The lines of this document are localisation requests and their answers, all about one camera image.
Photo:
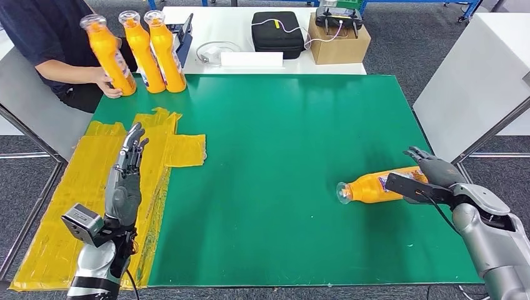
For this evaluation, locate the person's right hand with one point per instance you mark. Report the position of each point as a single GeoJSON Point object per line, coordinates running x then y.
{"type": "Point", "coordinates": [103, 80]}

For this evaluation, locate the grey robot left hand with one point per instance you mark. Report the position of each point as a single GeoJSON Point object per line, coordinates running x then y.
{"type": "Point", "coordinates": [124, 198]}

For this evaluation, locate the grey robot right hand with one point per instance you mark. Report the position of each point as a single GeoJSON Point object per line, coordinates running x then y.
{"type": "Point", "coordinates": [443, 174]}

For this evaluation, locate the orange detergent bottle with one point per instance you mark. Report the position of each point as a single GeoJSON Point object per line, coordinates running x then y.
{"type": "Point", "coordinates": [165, 54]}
{"type": "Point", "coordinates": [140, 54]}
{"type": "Point", "coordinates": [364, 188]}
{"type": "Point", "coordinates": [107, 54]}

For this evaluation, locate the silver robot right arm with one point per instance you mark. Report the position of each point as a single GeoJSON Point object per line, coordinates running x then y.
{"type": "Point", "coordinates": [492, 248]}

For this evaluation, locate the person's right forearm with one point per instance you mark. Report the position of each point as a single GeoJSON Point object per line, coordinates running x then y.
{"type": "Point", "coordinates": [66, 71]}

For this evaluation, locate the yellow plastic sheet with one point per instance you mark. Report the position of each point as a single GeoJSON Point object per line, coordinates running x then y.
{"type": "Point", "coordinates": [62, 186]}

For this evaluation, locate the white side table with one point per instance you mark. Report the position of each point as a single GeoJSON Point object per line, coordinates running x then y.
{"type": "Point", "coordinates": [33, 120]}
{"type": "Point", "coordinates": [472, 78]}

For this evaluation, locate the person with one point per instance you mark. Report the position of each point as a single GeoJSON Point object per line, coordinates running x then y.
{"type": "Point", "coordinates": [41, 29]}

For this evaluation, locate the tablet with blue cover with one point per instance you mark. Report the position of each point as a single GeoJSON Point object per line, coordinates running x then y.
{"type": "Point", "coordinates": [186, 45]}

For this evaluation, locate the black smartphone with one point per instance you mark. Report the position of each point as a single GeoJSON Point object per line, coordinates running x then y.
{"type": "Point", "coordinates": [178, 29]}

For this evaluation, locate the blue metal rack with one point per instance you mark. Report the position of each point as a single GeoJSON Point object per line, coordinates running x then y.
{"type": "Point", "coordinates": [152, 4]}
{"type": "Point", "coordinates": [204, 2]}
{"type": "Point", "coordinates": [470, 7]}

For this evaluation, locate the long white box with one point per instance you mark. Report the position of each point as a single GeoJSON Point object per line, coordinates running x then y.
{"type": "Point", "coordinates": [251, 60]}

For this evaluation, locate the green table mat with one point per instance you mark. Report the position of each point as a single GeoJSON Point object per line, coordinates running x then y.
{"type": "Point", "coordinates": [256, 124]}

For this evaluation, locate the brown cardboard box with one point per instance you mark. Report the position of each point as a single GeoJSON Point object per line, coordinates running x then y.
{"type": "Point", "coordinates": [340, 51]}

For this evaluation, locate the black zip case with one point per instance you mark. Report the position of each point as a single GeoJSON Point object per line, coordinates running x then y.
{"type": "Point", "coordinates": [276, 41]}

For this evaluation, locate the black remote controller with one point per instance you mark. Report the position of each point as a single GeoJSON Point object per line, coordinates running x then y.
{"type": "Point", "coordinates": [338, 17]}

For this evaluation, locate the green plastic bin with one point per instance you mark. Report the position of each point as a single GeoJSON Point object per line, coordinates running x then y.
{"type": "Point", "coordinates": [349, 4]}

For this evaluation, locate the white plastic container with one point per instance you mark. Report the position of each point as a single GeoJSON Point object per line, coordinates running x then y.
{"type": "Point", "coordinates": [328, 2]}

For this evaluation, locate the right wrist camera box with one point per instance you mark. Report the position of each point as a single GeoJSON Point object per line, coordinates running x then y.
{"type": "Point", "coordinates": [408, 186]}

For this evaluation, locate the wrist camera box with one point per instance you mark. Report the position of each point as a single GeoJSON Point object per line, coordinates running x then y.
{"type": "Point", "coordinates": [408, 186]}
{"type": "Point", "coordinates": [82, 223]}

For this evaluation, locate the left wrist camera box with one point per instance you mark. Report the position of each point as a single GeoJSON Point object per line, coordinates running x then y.
{"type": "Point", "coordinates": [82, 223]}

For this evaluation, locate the grey metal table frame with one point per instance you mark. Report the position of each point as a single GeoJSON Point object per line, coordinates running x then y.
{"type": "Point", "coordinates": [490, 133]}
{"type": "Point", "coordinates": [29, 137]}

